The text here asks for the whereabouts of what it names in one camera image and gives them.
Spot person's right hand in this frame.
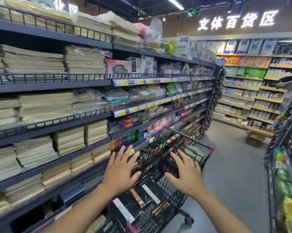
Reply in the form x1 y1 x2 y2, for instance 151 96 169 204
164 149 208 199

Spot person's left hand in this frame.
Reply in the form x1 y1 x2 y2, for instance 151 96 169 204
101 145 142 196

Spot black wire shopping cart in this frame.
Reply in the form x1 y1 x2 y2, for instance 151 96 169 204
107 127 215 233

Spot black notebook orange band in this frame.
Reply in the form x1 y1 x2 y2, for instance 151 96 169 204
129 188 146 208
150 201 172 216

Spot black notebook white band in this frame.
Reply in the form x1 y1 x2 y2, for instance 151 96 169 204
111 195 149 228

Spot grey metal store shelving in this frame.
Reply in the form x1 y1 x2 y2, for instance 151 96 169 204
0 2 222 233

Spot person's left forearm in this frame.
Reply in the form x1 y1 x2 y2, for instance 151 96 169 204
43 184 127 233

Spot person's right forearm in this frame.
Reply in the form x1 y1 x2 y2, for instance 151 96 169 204
191 186 253 233

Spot cardboard box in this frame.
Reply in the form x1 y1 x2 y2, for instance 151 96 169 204
245 130 267 148

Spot hanging strip of dark packets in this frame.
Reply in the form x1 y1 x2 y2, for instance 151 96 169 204
200 66 225 138

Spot row of yellow price labels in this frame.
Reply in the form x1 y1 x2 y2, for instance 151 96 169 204
112 75 214 156

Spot assorted stationery goods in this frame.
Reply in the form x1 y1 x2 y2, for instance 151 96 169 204
104 39 217 168

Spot rows of packaged paper goods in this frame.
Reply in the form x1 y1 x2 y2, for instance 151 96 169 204
216 39 292 131

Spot stacks of beige exercise books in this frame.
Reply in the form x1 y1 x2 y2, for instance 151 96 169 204
0 0 146 216

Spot clear plastic wrapped pink goods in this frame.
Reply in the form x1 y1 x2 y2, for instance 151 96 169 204
136 18 163 44

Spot green exit sign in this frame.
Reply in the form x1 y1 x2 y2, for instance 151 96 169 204
186 8 201 18

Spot ceiling strip light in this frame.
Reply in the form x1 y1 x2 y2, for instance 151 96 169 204
164 0 185 10

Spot illuminated white wall sign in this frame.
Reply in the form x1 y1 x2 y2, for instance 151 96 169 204
197 9 280 32

